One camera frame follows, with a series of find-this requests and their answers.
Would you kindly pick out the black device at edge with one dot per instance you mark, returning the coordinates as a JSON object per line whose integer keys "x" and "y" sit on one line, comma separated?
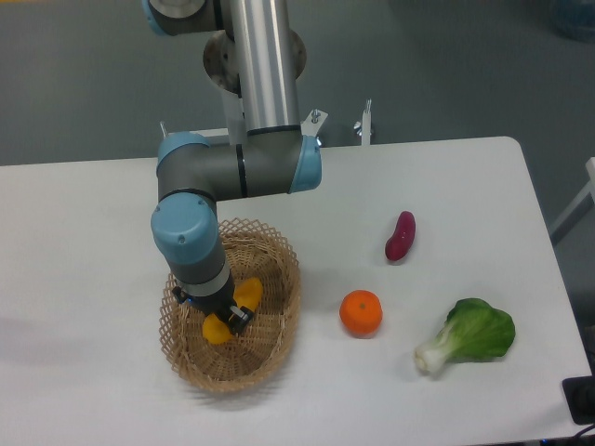
{"x": 579, "y": 394}

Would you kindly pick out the white table leg frame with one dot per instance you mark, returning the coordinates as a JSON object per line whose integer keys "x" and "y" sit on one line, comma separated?
{"x": 574, "y": 211}

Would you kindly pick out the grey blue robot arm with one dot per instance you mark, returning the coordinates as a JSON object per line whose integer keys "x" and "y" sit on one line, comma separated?
{"x": 194, "y": 176}

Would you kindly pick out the woven wicker basket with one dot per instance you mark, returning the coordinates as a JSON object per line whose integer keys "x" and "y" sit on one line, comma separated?
{"x": 256, "y": 251}

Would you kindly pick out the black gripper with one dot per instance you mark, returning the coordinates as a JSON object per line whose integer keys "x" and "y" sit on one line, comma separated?
{"x": 222, "y": 304}

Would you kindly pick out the yellow mango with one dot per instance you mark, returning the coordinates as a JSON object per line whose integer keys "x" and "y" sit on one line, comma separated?
{"x": 248, "y": 293}

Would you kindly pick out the orange tangerine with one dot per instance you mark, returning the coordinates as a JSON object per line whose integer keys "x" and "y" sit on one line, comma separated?
{"x": 361, "y": 313}

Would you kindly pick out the green bok choy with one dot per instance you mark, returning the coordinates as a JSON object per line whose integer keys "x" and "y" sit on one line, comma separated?
{"x": 472, "y": 331}

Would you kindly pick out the white metal base frame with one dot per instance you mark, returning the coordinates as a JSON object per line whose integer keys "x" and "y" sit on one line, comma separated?
{"x": 311, "y": 126}

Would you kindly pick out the purple sweet potato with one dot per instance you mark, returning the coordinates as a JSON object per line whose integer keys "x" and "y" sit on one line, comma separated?
{"x": 401, "y": 241}

